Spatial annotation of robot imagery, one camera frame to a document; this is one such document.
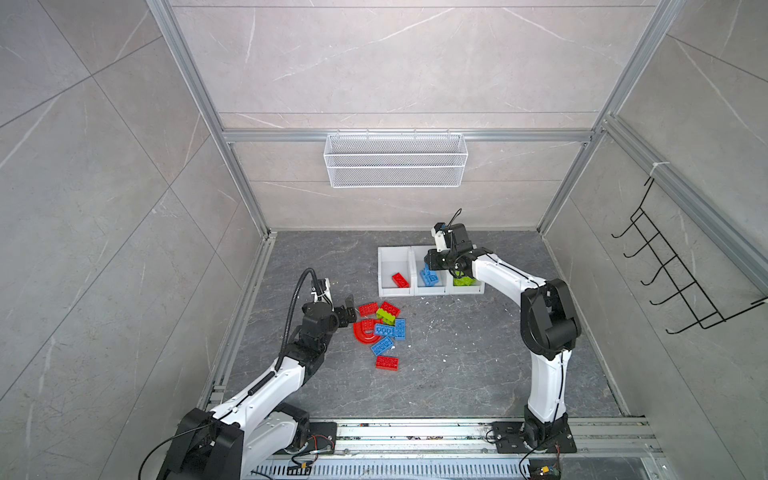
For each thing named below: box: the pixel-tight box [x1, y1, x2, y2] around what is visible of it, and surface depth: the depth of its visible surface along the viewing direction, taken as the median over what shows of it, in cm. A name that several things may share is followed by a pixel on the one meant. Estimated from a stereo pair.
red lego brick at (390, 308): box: [380, 301, 401, 318], surface depth 97 cm
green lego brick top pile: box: [376, 308, 397, 326], surface depth 95 cm
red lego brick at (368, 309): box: [358, 302, 379, 317], surface depth 97 cm
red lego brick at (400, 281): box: [391, 272, 411, 288], surface depth 104 cm
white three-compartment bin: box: [378, 246, 485, 297], surface depth 103 cm
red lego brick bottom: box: [376, 356, 399, 372], surface depth 87 cm
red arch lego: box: [353, 319, 383, 345], surface depth 93 cm
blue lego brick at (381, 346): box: [370, 336, 394, 357], surface depth 90 cm
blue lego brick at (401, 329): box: [395, 318, 407, 341], surface depth 94 cm
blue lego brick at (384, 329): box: [374, 323, 396, 336], surface depth 92 cm
